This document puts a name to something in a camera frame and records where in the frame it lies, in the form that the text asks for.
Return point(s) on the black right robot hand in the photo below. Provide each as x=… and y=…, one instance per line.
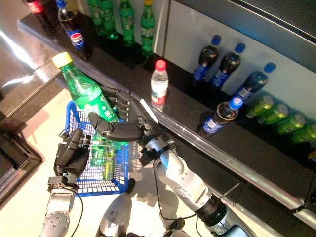
x=128, y=130

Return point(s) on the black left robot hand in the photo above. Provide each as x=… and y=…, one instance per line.
x=71, y=158

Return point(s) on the green sprite bottle yellow cap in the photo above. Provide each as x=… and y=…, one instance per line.
x=147, y=32
x=84, y=98
x=98, y=155

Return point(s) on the blue plastic shopping basket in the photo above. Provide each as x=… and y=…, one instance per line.
x=98, y=187

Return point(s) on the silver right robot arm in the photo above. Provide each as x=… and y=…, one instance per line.
x=182, y=177

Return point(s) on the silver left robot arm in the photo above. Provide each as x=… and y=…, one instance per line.
x=59, y=202

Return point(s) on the water bottle red cap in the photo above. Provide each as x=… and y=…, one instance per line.
x=159, y=84

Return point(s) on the clear plastic bag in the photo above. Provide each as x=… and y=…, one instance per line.
x=14, y=148

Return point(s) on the clear shelf edge strip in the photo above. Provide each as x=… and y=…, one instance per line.
x=197, y=144

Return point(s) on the silver robot body and legs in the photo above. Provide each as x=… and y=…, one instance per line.
x=116, y=217

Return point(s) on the small pepsi bottle blue cap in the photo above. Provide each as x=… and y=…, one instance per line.
x=254, y=84
x=227, y=66
x=219, y=118
x=206, y=61

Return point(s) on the large pepsi cola bottle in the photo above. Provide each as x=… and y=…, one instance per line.
x=76, y=39

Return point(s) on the green soda can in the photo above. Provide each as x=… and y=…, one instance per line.
x=306, y=133
x=274, y=113
x=260, y=106
x=291, y=123

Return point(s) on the coca cola bottle red label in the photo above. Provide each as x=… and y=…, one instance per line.
x=37, y=6

